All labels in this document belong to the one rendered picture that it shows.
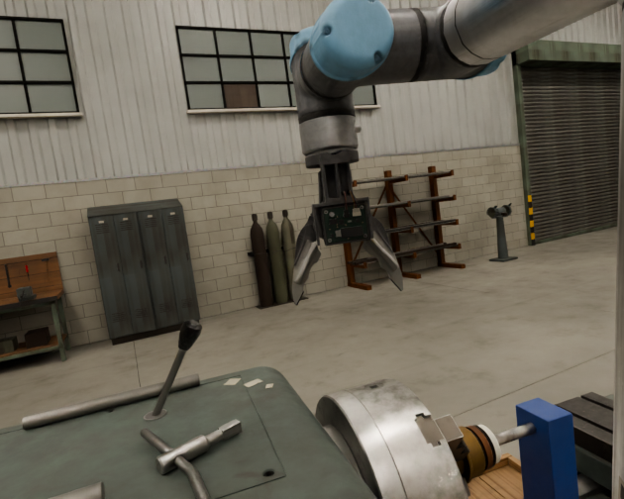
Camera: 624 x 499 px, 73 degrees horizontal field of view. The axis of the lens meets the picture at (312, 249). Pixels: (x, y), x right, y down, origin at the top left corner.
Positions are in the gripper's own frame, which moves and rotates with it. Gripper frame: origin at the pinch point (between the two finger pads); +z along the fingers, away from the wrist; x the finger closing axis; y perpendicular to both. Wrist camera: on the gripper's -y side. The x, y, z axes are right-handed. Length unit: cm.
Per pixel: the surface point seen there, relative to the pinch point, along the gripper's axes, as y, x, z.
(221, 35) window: -680, -101, -318
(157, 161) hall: -631, -224, -119
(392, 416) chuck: -1.8, 4.5, 19.3
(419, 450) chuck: 2.5, 7.0, 22.7
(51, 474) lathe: 7.1, -41.5, 16.1
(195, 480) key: 15.1, -20.5, 14.6
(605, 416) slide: -36, 60, 45
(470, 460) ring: -8.0, 17.7, 32.3
